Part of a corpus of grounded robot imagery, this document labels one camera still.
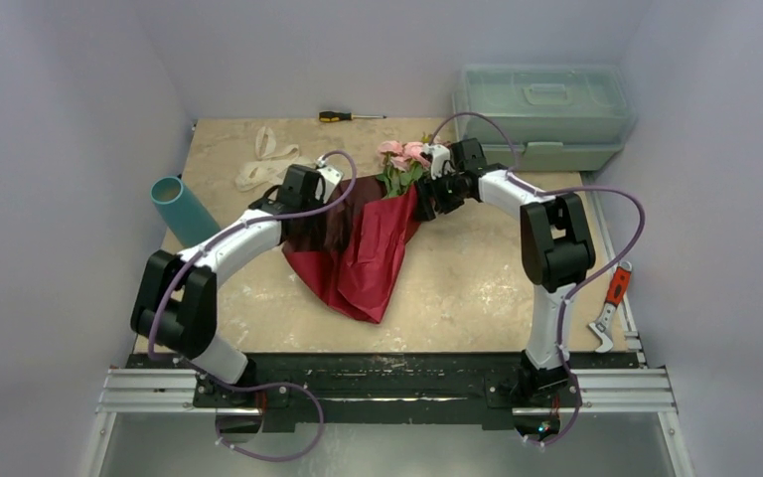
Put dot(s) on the teal cylindrical vase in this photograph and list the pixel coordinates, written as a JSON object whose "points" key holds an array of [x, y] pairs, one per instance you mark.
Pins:
{"points": [[184, 214]]}

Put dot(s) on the pink flower bouquet red wrap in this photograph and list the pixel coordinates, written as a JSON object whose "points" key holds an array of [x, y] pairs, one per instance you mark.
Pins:
{"points": [[358, 279]]}

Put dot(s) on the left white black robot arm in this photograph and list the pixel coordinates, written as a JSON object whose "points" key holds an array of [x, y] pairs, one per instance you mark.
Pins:
{"points": [[176, 305]]}

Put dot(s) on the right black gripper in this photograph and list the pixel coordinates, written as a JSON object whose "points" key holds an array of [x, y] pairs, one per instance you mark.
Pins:
{"points": [[426, 200]]}

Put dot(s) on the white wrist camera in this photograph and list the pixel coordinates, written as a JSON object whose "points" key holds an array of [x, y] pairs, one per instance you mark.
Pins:
{"points": [[330, 178], [439, 157]]}

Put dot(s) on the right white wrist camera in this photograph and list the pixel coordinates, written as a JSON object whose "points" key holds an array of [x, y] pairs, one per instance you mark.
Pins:
{"points": [[439, 157]]}

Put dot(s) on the green translucent plastic toolbox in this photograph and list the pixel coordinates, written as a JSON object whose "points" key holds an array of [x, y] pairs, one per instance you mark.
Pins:
{"points": [[567, 118]]}

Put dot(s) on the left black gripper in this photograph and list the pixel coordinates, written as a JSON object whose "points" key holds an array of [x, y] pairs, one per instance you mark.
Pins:
{"points": [[318, 199]]}

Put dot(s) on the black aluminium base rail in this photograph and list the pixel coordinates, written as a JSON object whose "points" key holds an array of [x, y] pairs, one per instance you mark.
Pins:
{"points": [[424, 388]]}

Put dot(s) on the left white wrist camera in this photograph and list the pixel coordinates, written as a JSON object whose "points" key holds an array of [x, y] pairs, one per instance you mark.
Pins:
{"points": [[330, 178]]}

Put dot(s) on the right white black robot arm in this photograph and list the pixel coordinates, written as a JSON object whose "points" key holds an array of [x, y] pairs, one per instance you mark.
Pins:
{"points": [[557, 249]]}

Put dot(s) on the cream printed ribbon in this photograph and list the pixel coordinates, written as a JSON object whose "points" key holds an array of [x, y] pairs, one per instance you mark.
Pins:
{"points": [[270, 163]]}

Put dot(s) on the yellow black screwdriver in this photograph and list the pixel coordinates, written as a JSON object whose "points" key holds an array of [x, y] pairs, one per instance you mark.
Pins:
{"points": [[331, 116]]}

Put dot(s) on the orange handled utility knife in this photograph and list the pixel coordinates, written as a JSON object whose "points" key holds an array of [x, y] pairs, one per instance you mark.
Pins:
{"points": [[601, 327]]}

